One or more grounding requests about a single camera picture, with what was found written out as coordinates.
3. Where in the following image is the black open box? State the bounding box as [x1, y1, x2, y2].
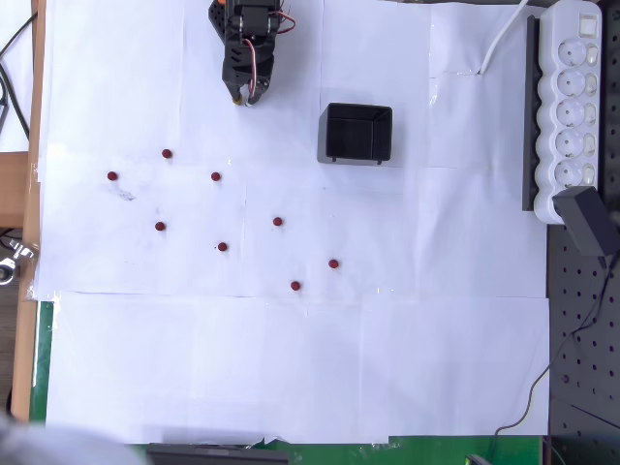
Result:
[317, 101, 394, 167]

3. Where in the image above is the white paper table cover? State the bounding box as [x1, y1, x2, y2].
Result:
[31, 0, 551, 446]

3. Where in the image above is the metal clamp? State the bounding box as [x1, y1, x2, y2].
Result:
[0, 236, 38, 287]

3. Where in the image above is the white power strip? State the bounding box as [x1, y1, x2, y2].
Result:
[532, 0, 605, 225]

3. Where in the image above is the green cutting mat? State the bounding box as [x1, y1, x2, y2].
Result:
[28, 299, 543, 465]

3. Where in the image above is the black power adapter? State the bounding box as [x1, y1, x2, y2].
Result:
[551, 186, 616, 258]

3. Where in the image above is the black flat device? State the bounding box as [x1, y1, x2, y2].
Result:
[144, 441, 291, 465]

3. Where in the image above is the blurred grey rounded object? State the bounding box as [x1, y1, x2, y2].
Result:
[0, 411, 141, 465]

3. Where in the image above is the black pegboard panel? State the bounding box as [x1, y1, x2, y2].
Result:
[545, 0, 620, 465]

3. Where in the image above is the red white servo cable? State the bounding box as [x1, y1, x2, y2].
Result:
[241, 37, 261, 106]

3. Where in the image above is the white power cable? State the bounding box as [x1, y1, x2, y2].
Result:
[479, 0, 532, 75]

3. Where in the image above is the thin black cable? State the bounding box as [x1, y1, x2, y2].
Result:
[486, 256, 619, 465]

